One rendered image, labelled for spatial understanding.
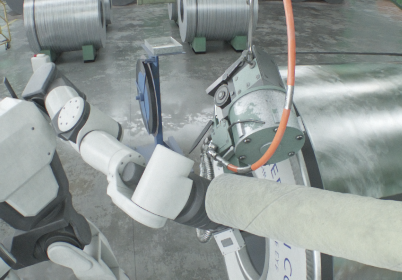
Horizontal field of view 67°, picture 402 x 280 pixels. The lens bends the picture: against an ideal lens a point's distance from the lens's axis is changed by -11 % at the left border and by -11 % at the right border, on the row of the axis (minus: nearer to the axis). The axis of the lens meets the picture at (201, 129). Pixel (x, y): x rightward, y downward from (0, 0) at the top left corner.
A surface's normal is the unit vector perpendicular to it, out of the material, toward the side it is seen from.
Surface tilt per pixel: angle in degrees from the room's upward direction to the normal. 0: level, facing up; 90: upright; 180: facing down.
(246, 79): 58
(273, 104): 25
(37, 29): 94
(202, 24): 109
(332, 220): 48
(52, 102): 42
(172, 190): 77
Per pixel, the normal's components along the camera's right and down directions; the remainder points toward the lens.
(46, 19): 0.18, 0.29
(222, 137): -0.78, -0.30
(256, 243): 0.04, -0.74
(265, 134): 0.10, 0.80
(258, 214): -0.70, 0.07
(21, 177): 0.75, 0.14
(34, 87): -0.41, -0.54
